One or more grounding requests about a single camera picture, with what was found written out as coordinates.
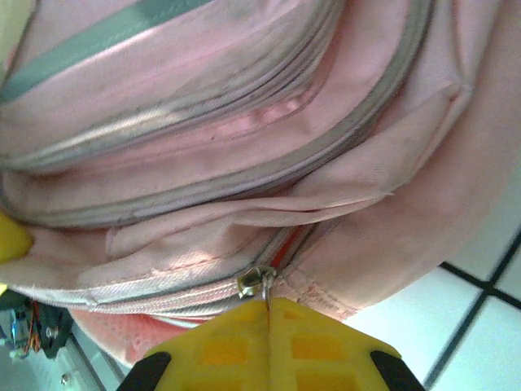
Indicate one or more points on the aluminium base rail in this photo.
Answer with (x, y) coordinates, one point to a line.
(81, 366)

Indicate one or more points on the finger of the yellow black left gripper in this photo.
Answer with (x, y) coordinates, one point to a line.
(14, 240)

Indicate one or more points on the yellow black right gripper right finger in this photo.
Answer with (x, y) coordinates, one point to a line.
(325, 358)

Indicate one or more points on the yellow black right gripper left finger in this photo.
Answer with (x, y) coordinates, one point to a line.
(215, 358)

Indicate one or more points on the pink backpack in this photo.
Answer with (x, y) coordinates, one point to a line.
(244, 163)

